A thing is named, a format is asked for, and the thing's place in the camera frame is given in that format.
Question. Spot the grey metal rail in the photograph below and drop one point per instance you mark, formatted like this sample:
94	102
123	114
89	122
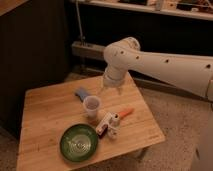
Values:
88	50

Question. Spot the white ceramic cup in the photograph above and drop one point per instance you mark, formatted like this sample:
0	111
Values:
91	105

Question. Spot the small white bottle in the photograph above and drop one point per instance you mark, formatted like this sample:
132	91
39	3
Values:
113	126

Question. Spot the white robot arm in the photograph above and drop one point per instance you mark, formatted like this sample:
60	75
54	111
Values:
191	73

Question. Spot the orange carrot toy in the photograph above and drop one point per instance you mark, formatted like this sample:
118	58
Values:
125	112

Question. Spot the wooden table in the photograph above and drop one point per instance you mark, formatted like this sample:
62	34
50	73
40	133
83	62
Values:
50	110

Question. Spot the blue cloth object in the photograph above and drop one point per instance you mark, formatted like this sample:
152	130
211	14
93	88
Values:
81	93

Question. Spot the cluttered white shelf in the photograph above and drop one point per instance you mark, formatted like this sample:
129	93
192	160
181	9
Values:
157	8

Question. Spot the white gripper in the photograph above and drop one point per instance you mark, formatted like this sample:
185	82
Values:
112	81

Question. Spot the metal pole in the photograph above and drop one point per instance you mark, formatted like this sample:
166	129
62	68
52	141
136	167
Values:
82	38

